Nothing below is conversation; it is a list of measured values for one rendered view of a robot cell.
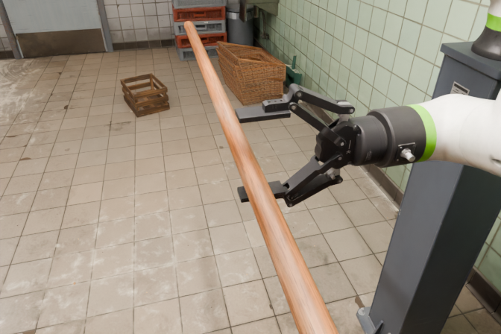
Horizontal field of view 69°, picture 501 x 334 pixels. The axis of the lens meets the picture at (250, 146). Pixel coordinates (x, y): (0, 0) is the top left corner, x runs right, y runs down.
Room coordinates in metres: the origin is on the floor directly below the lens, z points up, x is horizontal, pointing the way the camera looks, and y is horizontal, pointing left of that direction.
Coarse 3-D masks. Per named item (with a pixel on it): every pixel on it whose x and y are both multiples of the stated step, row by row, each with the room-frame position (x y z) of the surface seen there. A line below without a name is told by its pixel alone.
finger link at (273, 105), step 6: (288, 96) 0.45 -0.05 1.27; (264, 102) 0.44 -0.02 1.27; (270, 102) 0.44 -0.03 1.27; (276, 102) 0.44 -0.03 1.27; (282, 102) 0.44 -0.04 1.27; (288, 102) 0.44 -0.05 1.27; (264, 108) 0.44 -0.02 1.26; (270, 108) 0.43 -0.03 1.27; (276, 108) 0.44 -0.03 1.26; (282, 108) 0.44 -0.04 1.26; (288, 108) 0.44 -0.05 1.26
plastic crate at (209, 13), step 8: (184, 8) 4.28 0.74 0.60; (192, 8) 4.30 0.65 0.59; (200, 8) 4.31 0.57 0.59; (208, 8) 4.33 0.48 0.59; (216, 8) 4.35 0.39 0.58; (224, 8) 4.37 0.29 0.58; (176, 16) 4.26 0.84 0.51; (184, 16) 4.28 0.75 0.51; (192, 16) 4.46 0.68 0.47; (200, 16) 4.46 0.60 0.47; (208, 16) 4.33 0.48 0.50; (216, 16) 4.46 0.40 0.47; (224, 16) 4.37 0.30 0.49
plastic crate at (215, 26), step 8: (176, 24) 4.25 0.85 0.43; (200, 24) 4.31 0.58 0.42; (208, 24) 4.34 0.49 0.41; (216, 24) 4.73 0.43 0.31; (224, 24) 4.38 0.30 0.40; (176, 32) 4.25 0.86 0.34; (184, 32) 4.34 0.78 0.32; (200, 32) 4.31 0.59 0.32; (208, 32) 4.33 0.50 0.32; (216, 32) 4.36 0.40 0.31; (224, 32) 4.39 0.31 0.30
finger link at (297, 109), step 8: (296, 104) 0.44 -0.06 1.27; (296, 112) 0.44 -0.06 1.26; (304, 112) 0.44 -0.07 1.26; (304, 120) 0.44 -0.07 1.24; (312, 120) 0.44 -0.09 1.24; (320, 120) 0.46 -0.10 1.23; (320, 128) 0.45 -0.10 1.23; (328, 128) 0.45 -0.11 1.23; (328, 136) 0.45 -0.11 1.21; (336, 136) 0.45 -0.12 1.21; (336, 144) 0.45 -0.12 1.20; (344, 144) 0.45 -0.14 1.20
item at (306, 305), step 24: (192, 24) 1.17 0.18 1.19; (192, 48) 0.95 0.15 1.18; (216, 96) 0.62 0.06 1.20; (240, 144) 0.44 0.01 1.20; (240, 168) 0.39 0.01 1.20; (264, 192) 0.33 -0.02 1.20; (264, 216) 0.30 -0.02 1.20; (264, 240) 0.28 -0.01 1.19; (288, 240) 0.26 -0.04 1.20; (288, 264) 0.23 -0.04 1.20; (288, 288) 0.21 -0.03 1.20; (312, 288) 0.20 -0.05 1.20; (312, 312) 0.18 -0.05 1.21
